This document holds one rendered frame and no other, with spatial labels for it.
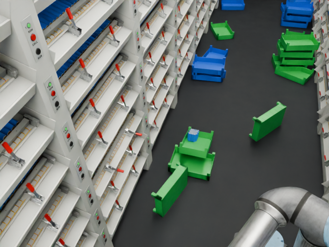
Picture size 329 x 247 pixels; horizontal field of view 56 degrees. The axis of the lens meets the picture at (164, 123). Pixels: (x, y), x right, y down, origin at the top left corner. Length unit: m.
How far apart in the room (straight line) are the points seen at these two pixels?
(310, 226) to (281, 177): 1.29
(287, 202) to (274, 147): 1.46
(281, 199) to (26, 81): 0.85
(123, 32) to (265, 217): 1.01
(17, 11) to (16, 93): 0.21
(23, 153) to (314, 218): 0.90
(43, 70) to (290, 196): 0.85
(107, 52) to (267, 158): 1.50
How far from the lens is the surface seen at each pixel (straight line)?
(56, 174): 1.19
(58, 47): 1.08
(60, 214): 1.32
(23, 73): 0.96
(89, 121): 1.34
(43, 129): 1.08
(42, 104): 1.01
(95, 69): 1.30
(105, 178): 1.61
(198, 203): 2.12
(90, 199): 1.46
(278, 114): 2.55
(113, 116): 1.60
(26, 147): 1.04
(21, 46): 0.90
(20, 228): 1.11
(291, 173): 2.39
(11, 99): 0.92
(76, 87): 1.21
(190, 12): 3.00
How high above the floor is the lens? 1.80
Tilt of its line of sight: 44 degrees down
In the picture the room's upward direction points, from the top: 3 degrees counter-clockwise
